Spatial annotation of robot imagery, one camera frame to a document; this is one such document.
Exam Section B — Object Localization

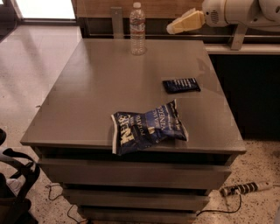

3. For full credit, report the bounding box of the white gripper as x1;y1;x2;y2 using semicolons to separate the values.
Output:
166;0;258;34

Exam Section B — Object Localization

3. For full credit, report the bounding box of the clear plastic water bottle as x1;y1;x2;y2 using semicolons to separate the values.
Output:
129;2;146;55

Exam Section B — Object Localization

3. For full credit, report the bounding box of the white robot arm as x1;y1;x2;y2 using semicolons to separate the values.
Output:
166;0;280;34

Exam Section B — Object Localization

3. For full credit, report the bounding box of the small dark blue snack packet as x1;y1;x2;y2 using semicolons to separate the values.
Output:
162;78;200;94

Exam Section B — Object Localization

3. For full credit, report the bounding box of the blue potato chips bag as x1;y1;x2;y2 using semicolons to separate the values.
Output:
111;100;188;156

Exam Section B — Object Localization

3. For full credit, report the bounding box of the grey drawer cabinet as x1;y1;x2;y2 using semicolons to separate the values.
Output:
22;39;245;224

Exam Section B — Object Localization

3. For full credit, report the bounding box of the white power strip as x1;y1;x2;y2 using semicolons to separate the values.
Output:
220;181;273;197

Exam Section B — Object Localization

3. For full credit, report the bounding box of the black chair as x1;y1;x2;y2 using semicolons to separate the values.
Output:
0;129;40;224

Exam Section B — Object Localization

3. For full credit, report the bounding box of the right metal bracket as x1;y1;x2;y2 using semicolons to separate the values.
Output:
230;24;248;51

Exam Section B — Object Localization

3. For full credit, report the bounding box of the metal bracket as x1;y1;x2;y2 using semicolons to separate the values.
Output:
230;24;248;51
110;7;124;39

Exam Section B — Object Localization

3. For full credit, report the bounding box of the left metal bracket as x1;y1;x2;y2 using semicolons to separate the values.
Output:
110;7;124;39

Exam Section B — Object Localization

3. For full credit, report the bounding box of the wooden wall bench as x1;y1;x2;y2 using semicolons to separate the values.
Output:
71;0;280;56

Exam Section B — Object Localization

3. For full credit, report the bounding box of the black power cable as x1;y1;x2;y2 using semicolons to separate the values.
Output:
195;193;243;218

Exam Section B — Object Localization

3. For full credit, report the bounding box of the thin black floor cable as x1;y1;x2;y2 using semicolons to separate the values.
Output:
44;182;88;224

